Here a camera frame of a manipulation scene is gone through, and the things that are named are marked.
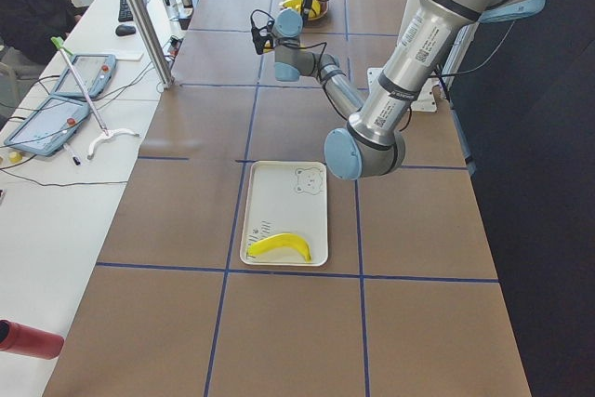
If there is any brown wicker basket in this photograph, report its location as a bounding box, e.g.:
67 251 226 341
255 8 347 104
279 0 328 21

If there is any black computer mouse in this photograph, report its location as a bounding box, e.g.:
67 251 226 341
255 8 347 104
115 24 136 37

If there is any cream bear serving tray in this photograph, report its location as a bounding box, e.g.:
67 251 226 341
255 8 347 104
239 161 328 267

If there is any blue teach pendant far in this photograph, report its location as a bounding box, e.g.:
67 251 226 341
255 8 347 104
51 54 117 100

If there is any blue teach pendant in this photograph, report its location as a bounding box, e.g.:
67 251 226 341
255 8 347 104
51 54 117 100
4 95 90 156

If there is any reacher grabber stick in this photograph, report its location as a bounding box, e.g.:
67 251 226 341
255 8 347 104
50 37 139 160

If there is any person in dark clothes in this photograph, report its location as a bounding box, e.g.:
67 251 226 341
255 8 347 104
1 0 86 65

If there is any black marker pen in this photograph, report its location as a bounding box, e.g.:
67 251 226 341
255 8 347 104
63 143 81 165

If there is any blue teach pendant near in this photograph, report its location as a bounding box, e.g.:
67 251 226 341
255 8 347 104
4 95 90 156

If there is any red bottle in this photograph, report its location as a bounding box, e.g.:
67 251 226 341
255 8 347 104
1 320 64 360

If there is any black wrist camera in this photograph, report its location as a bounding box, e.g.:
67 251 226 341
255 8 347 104
249 9 269 55

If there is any aluminium frame post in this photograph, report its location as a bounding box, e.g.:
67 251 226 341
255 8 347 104
126 0 174 89

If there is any white pedestal column base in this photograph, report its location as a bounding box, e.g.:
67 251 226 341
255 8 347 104
366 67 439 112

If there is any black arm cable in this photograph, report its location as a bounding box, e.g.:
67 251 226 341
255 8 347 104
431 20 517 91

